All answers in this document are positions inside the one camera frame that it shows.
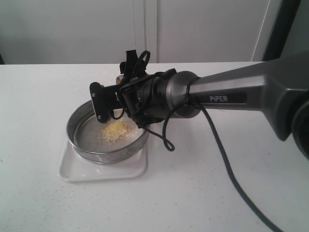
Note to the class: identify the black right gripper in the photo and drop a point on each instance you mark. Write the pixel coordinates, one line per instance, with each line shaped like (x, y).
(142, 95)

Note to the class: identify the stainless steel cup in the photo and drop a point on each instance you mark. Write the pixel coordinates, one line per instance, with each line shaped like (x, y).
(119, 79)

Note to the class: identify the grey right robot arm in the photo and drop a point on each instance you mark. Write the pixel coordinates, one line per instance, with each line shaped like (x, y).
(278, 88)

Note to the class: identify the yellow and white grain mix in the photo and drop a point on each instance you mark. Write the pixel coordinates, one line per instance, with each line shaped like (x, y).
(114, 131)

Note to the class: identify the round steel mesh sieve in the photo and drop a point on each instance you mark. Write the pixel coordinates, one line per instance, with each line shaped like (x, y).
(83, 132)

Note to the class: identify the white square tray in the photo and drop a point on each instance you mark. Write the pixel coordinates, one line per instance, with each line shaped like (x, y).
(74, 168)

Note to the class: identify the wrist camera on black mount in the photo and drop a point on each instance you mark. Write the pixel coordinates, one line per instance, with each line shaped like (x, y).
(104, 101)

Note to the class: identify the dark door frame post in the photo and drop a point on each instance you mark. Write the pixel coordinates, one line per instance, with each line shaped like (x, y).
(281, 29)

